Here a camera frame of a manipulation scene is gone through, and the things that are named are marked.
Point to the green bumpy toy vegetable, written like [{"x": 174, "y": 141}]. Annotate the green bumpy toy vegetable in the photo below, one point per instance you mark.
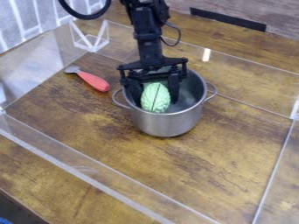
[{"x": 156, "y": 98}]

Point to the red handled metal spatula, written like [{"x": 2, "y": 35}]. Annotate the red handled metal spatula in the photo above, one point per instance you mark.
[{"x": 96, "y": 81}]

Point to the clear acrylic front barrier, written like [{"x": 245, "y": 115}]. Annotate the clear acrylic front barrier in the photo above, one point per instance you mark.
[{"x": 110, "y": 181}]

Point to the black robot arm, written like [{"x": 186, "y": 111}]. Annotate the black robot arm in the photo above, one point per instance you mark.
[{"x": 149, "y": 16}]

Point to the silver metal pot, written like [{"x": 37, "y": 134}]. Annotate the silver metal pot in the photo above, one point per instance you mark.
[{"x": 182, "y": 116}]

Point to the clear acrylic corner bracket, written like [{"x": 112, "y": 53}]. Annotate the clear acrylic corner bracket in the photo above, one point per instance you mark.
[{"x": 89, "y": 42}]

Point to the black strip on table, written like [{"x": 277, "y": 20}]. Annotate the black strip on table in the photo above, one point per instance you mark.
[{"x": 229, "y": 19}]

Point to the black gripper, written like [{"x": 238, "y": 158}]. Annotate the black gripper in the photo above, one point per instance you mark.
[{"x": 153, "y": 67}]

